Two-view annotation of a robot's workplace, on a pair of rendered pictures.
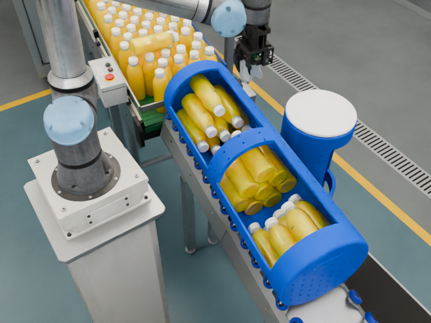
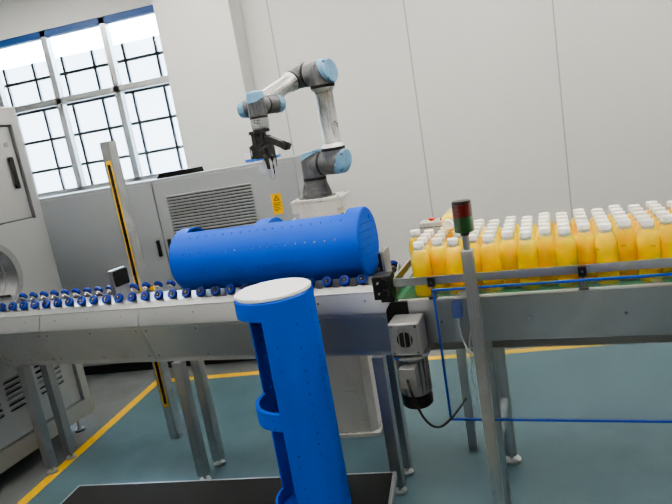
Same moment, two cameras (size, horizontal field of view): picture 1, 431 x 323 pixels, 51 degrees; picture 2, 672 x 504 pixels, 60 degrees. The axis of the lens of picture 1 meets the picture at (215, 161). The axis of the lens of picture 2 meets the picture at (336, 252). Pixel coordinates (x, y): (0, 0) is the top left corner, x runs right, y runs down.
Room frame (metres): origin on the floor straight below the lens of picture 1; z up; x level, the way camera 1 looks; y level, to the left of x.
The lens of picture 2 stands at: (2.99, -1.61, 1.51)
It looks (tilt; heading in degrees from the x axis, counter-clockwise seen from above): 11 degrees down; 137
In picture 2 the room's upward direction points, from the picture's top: 10 degrees counter-clockwise
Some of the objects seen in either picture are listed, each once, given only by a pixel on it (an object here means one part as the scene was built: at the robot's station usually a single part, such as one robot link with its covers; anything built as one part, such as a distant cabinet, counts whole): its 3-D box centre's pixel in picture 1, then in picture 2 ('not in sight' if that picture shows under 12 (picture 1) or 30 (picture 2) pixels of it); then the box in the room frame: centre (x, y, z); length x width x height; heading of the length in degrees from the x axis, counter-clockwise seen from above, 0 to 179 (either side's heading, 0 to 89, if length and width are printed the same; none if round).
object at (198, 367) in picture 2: not in sight; (207, 408); (0.46, -0.30, 0.31); 0.06 x 0.06 x 0.63; 26
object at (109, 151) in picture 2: not in sight; (143, 296); (-0.05, -0.26, 0.85); 0.06 x 0.06 x 1.70; 26
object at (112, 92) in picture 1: (108, 81); (444, 230); (1.50, 0.45, 1.05); 0.20 x 0.10 x 0.10; 26
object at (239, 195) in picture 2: not in sight; (186, 268); (-1.10, 0.60, 0.72); 2.15 x 0.54 x 1.45; 34
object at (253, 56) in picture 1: (254, 41); (262, 144); (1.04, -0.10, 1.54); 0.09 x 0.08 x 0.12; 26
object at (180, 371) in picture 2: not in sight; (192, 422); (0.53, -0.42, 0.31); 0.06 x 0.06 x 0.63; 26
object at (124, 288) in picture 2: not in sight; (120, 284); (0.24, -0.48, 1.00); 0.10 x 0.04 x 0.15; 116
